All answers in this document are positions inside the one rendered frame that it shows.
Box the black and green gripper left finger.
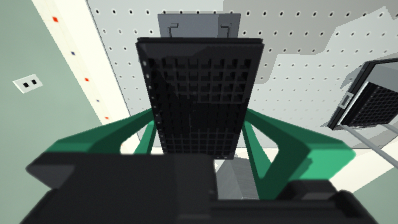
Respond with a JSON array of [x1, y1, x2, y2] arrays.
[[44, 108, 157, 153]]

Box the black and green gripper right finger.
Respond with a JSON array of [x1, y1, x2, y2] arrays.
[[242, 108, 356, 200]]

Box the black well plate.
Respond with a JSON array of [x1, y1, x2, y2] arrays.
[[135, 37, 265, 160], [340, 82, 398, 127]]

